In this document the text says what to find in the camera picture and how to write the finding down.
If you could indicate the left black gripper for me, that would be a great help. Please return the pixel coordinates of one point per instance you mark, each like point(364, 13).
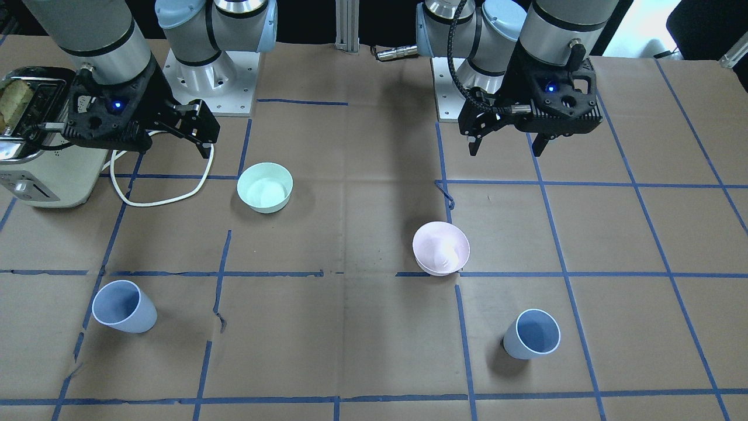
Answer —
point(507, 89)

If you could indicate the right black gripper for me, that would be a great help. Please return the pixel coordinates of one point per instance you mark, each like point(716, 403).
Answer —
point(153, 93)

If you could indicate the blue cup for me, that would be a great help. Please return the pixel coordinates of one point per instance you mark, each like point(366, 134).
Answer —
point(534, 333)
point(124, 306)

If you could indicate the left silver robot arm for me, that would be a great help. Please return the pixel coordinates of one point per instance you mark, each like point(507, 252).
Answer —
point(477, 39)

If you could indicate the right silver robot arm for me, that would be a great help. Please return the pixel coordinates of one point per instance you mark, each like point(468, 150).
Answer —
point(104, 37)

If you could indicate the mint green bowl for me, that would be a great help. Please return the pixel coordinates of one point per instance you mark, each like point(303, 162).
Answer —
point(265, 187)

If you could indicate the pink bowl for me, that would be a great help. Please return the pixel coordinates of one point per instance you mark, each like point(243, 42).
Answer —
point(440, 248)

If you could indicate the silver toaster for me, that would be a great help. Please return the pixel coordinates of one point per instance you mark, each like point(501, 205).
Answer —
point(39, 166)

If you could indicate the toast slice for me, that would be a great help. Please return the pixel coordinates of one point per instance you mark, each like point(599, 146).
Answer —
point(16, 95)

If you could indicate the aluminium frame post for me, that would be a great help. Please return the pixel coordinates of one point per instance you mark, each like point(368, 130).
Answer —
point(347, 26)

